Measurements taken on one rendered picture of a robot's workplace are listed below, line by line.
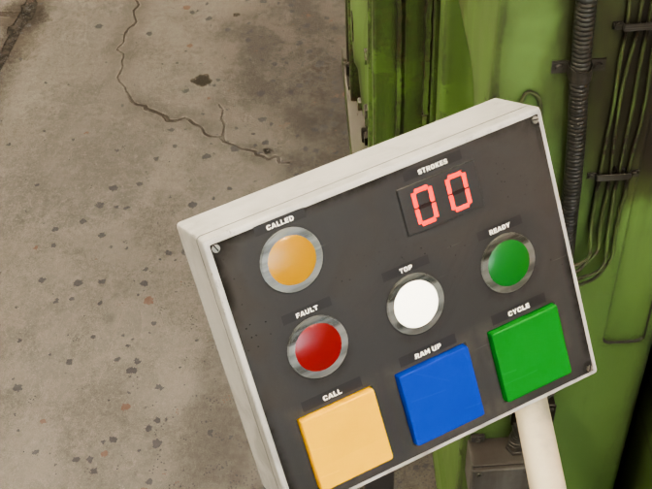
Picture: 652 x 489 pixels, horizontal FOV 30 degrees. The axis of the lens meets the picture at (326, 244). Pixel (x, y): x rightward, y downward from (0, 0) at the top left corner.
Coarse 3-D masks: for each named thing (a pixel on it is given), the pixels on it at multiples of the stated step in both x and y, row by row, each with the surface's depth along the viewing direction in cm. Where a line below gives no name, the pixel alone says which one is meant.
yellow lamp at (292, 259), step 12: (288, 240) 104; (300, 240) 104; (276, 252) 103; (288, 252) 104; (300, 252) 104; (312, 252) 105; (276, 264) 104; (288, 264) 104; (300, 264) 104; (312, 264) 105; (276, 276) 104; (288, 276) 104; (300, 276) 105
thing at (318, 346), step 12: (324, 324) 107; (300, 336) 106; (312, 336) 106; (324, 336) 107; (336, 336) 107; (300, 348) 106; (312, 348) 107; (324, 348) 107; (336, 348) 108; (300, 360) 107; (312, 360) 107; (324, 360) 107
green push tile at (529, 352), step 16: (512, 320) 115; (528, 320) 115; (544, 320) 115; (496, 336) 114; (512, 336) 114; (528, 336) 115; (544, 336) 116; (560, 336) 116; (496, 352) 114; (512, 352) 115; (528, 352) 115; (544, 352) 116; (560, 352) 117; (496, 368) 115; (512, 368) 115; (528, 368) 116; (544, 368) 117; (560, 368) 117; (512, 384) 116; (528, 384) 116; (544, 384) 117; (512, 400) 116
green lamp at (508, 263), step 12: (492, 252) 112; (504, 252) 112; (516, 252) 113; (528, 252) 114; (492, 264) 112; (504, 264) 113; (516, 264) 113; (528, 264) 114; (492, 276) 113; (504, 276) 113; (516, 276) 114
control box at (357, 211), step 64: (448, 128) 112; (512, 128) 110; (256, 192) 110; (320, 192) 105; (384, 192) 107; (512, 192) 112; (192, 256) 106; (256, 256) 103; (320, 256) 105; (384, 256) 108; (448, 256) 111; (256, 320) 104; (320, 320) 107; (384, 320) 109; (448, 320) 112; (576, 320) 118; (256, 384) 106; (320, 384) 108; (384, 384) 111; (256, 448) 113
